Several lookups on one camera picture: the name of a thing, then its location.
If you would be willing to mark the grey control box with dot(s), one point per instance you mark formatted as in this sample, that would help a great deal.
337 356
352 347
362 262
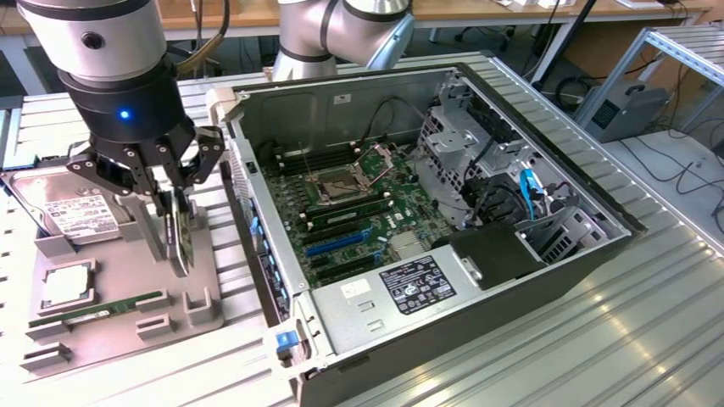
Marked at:
633 114

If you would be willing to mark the wooden desk white frame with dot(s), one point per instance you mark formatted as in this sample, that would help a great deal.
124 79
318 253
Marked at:
492 15
8 19

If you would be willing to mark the green motherboard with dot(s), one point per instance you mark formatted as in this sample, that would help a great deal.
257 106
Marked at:
389 203

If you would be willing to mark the hard drive with blue caddy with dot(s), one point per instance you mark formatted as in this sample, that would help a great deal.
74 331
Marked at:
16 163

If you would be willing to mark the CPU socket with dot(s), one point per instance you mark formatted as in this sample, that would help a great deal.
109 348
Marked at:
337 186

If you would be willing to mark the metal socket cover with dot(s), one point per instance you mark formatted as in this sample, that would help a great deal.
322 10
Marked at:
360 169

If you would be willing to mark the silver chipset heatsink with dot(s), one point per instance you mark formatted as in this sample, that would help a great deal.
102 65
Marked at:
405 248

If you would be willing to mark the silver disk bay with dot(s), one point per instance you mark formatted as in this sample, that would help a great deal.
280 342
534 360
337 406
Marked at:
565 241

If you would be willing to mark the silver hard disk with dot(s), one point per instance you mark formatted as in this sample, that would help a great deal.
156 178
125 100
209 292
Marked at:
45 203

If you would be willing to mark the grey parts rack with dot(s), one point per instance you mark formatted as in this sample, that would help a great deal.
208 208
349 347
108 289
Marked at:
152 297

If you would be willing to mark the silver drive cage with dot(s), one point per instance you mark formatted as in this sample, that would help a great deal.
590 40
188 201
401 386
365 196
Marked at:
446 182

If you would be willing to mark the graphics card with metal bracket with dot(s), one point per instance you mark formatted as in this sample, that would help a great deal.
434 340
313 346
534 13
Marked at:
180 250

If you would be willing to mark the open black PC case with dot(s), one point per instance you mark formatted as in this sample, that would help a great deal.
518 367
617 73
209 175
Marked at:
452 339

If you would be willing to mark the silver CPU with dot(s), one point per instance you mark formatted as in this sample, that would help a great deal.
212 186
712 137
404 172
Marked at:
66 286

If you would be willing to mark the green RAM stick white label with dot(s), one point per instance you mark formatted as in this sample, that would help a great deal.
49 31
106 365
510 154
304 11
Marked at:
121 304

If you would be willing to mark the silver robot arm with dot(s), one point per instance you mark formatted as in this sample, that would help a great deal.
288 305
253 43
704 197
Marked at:
96 38

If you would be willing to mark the black expansion slot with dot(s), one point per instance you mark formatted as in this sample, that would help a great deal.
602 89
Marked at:
348 273
345 263
338 234

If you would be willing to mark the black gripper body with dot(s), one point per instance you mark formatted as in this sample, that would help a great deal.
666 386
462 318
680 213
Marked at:
129 102

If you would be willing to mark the blue case latch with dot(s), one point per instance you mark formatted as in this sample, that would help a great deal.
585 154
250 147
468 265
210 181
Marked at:
284 341

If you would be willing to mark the thin metal locking lever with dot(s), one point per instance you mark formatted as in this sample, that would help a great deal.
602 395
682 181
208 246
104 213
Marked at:
309 167

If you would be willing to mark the aluminium profile frame table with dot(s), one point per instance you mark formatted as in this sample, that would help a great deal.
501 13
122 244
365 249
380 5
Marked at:
684 42

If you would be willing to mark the black plastic shroud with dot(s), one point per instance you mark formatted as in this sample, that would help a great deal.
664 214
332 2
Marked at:
492 254

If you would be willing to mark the silver power supply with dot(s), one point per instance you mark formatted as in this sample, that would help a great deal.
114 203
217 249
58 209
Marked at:
361 313

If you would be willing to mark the installed green RAM stick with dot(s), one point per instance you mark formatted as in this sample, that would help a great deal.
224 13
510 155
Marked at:
349 215

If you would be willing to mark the blue expansion slot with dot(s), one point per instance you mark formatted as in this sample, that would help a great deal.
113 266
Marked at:
338 246

